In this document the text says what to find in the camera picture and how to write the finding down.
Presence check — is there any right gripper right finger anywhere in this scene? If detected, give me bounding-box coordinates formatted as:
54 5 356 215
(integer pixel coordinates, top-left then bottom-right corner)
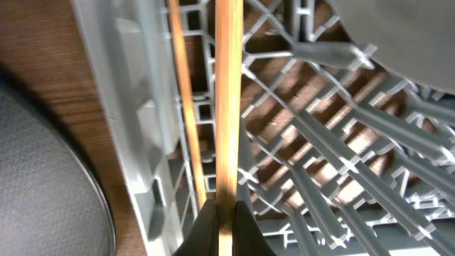
232 201 276 256

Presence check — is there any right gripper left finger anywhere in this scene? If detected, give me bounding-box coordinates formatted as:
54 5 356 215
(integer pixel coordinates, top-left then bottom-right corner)
173 199 218 256

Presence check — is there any wooden chopstick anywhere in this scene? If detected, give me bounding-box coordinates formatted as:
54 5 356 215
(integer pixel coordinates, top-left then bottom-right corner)
167 0 207 208
215 0 243 256

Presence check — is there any grey ceramic plate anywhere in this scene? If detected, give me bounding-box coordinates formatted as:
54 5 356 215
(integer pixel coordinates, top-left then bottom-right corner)
330 0 454 94

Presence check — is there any grey dishwasher rack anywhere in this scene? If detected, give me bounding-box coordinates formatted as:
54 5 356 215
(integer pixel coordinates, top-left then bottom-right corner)
73 0 454 255

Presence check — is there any round black tray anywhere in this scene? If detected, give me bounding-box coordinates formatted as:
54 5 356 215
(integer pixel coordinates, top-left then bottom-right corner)
1 68 116 256

